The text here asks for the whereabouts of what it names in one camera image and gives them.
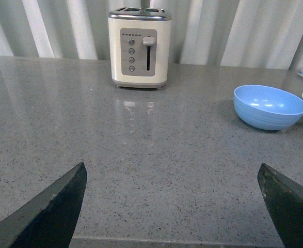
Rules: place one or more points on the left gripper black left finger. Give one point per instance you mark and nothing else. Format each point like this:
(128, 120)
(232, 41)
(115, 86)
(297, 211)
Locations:
(50, 218)

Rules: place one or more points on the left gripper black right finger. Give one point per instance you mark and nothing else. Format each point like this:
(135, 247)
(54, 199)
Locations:
(283, 198)

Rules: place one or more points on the blue plastic bowl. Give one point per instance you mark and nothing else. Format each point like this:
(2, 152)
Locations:
(267, 108)

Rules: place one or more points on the white pleated curtain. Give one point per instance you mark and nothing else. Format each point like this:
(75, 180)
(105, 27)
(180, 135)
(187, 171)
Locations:
(257, 34)

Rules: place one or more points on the cream two-slot toaster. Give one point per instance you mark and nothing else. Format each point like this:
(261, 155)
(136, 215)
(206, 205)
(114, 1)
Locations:
(139, 40)

